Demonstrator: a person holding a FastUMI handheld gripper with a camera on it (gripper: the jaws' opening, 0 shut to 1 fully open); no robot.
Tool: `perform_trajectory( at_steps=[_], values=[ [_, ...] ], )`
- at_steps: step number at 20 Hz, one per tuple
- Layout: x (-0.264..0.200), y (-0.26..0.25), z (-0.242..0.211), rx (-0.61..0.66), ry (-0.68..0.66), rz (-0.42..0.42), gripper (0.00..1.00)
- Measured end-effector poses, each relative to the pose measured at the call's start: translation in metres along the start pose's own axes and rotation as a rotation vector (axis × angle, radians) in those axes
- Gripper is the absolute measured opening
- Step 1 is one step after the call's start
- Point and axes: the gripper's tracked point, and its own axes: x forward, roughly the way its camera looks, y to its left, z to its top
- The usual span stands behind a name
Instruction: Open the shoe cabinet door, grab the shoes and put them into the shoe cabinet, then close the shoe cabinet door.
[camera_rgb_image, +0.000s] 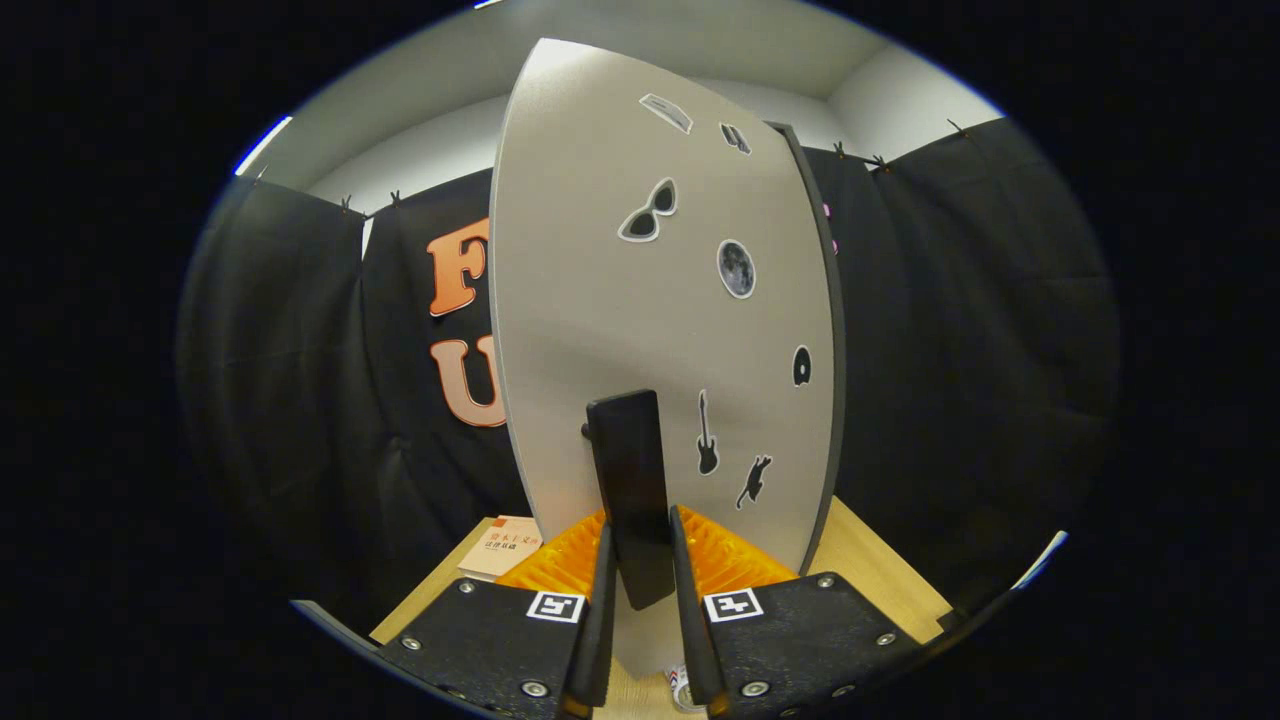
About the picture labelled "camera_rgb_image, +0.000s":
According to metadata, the beige orange book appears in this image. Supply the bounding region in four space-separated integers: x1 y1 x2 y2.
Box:
458 515 546 581

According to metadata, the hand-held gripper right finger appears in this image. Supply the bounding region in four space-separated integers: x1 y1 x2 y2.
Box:
668 505 926 720

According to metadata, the black door handle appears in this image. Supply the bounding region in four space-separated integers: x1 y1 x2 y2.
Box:
583 389 677 611

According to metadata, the grey shoe cabinet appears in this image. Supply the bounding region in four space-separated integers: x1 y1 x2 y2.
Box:
770 122 849 576

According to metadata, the black backdrop cloth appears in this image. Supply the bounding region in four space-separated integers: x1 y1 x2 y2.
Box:
178 118 1121 641

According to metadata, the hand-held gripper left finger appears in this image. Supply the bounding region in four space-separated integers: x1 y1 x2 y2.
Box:
375 508 618 720

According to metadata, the long ceiling light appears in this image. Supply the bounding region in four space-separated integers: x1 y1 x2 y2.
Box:
235 115 293 176

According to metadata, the beige shoe cabinet door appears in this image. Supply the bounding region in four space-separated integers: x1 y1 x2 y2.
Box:
488 38 836 681

